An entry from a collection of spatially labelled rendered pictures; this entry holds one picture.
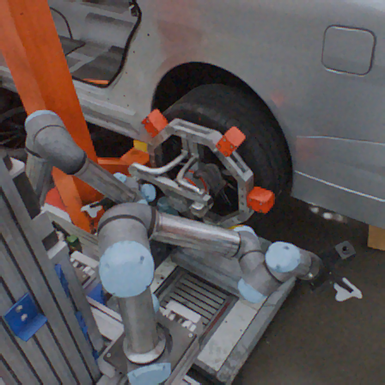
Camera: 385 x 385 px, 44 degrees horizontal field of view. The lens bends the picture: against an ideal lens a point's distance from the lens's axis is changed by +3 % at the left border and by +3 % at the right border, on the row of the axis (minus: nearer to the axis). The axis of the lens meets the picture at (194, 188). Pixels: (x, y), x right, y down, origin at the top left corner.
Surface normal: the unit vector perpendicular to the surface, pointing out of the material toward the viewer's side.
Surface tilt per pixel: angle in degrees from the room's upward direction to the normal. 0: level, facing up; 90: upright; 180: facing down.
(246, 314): 0
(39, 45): 90
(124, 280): 83
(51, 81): 90
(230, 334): 0
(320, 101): 90
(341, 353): 0
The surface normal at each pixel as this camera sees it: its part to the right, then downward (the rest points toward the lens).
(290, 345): -0.10, -0.75
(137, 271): 0.21, 0.52
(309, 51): -0.59, 0.58
